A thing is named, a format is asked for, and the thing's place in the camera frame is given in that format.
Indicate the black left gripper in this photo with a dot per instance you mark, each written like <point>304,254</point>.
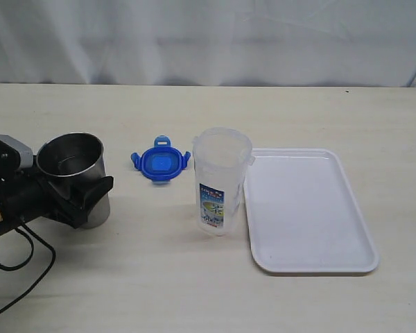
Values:
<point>24,196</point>

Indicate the stainless steel cup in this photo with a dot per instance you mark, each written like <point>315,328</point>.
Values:
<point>65,160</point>

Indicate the blue plastic lid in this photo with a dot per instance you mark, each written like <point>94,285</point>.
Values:
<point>162,162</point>

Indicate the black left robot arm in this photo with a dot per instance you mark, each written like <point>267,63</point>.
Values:
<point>65,182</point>

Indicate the clear plastic container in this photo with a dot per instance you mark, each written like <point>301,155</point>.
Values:
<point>221,157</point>

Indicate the white plastic tray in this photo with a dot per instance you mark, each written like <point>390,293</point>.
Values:
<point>303,217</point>

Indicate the white backdrop cloth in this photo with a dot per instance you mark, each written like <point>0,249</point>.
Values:
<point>250,43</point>

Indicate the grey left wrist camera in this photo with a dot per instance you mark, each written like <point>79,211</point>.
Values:
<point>23,154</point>

